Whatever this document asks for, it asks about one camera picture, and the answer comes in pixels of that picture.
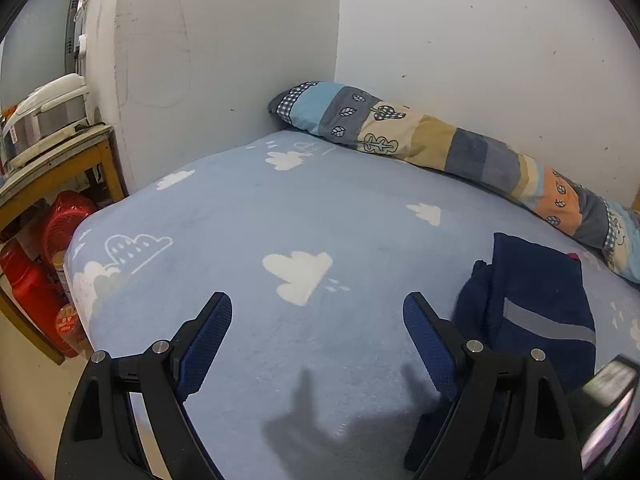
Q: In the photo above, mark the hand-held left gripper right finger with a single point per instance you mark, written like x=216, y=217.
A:
x=425, y=340

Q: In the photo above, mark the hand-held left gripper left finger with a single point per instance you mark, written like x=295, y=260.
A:
x=210, y=340

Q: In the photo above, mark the navy blue jacket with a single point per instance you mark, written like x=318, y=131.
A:
x=530, y=280

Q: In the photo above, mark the red cloth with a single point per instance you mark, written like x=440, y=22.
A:
x=574, y=257

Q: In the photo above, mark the red lidded jar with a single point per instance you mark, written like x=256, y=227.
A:
x=67, y=327

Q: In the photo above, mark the light blue cloud blanket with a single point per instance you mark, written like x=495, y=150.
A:
x=300, y=200

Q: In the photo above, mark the red plastic basket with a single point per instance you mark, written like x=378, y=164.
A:
x=67, y=217

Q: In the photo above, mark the large red bottle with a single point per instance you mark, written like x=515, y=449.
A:
x=30, y=285

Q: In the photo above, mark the patchwork rolled quilt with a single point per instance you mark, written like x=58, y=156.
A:
x=450, y=145

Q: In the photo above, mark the wooden side table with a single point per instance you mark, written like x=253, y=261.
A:
x=60, y=162

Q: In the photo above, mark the white rice cooker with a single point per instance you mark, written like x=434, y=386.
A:
x=50, y=110

